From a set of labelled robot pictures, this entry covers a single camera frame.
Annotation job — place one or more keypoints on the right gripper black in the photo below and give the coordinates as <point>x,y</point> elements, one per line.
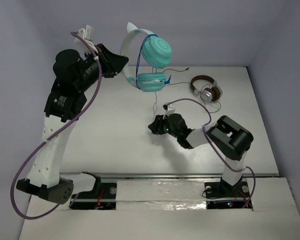
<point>155,126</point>

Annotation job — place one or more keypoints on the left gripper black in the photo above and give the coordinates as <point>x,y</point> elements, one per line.
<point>104,62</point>

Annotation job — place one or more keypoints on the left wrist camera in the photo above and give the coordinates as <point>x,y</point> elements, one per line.
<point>86,33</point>

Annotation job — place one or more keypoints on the teal cat-ear headphones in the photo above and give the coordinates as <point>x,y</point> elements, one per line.
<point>155,51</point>

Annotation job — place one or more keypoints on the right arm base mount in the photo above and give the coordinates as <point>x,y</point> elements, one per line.
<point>220,197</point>

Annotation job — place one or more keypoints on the brown silver headphones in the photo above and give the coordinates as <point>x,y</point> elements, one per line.
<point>211,93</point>

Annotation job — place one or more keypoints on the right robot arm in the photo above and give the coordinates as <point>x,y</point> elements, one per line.
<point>226,137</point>

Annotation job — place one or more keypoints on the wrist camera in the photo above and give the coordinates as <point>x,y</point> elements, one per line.
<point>169,109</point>
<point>86,33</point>

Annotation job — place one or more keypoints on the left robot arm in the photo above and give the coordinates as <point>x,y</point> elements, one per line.
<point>65,104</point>

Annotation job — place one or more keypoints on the white foam board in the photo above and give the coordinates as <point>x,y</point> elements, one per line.
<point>274,217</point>

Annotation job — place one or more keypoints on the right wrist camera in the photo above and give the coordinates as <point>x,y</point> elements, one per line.
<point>169,109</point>

